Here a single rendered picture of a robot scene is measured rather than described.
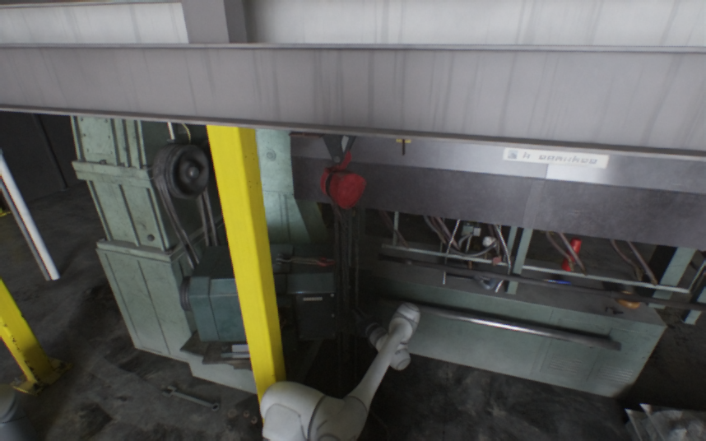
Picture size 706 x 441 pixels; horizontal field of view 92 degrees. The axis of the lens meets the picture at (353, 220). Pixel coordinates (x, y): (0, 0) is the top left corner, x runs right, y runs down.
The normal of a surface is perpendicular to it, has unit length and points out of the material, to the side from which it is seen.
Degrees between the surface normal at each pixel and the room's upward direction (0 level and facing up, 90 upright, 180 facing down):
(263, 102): 90
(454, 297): 90
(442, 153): 78
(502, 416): 0
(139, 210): 90
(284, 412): 27
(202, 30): 90
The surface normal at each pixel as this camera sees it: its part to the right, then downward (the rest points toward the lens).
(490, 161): -0.27, 0.25
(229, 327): 0.06, 0.46
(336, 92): -0.28, 0.44
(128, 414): 0.00, -0.89
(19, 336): 0.96, 0.13
